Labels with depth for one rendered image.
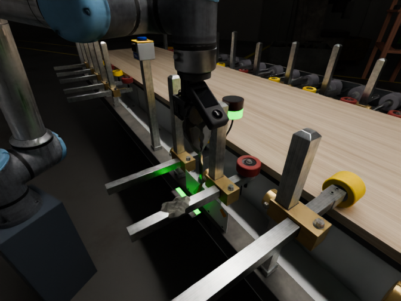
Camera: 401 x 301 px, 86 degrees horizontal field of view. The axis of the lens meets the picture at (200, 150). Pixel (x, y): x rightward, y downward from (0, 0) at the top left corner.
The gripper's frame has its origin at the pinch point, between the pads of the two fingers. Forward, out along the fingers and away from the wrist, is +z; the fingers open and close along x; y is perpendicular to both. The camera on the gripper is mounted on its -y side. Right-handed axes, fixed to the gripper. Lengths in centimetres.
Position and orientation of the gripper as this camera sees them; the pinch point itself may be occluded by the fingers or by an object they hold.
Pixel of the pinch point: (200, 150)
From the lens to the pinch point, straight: 56.7
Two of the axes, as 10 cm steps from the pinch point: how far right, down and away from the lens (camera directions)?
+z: 0.0, 8.3, 5.5
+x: -8.3, 3.1, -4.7
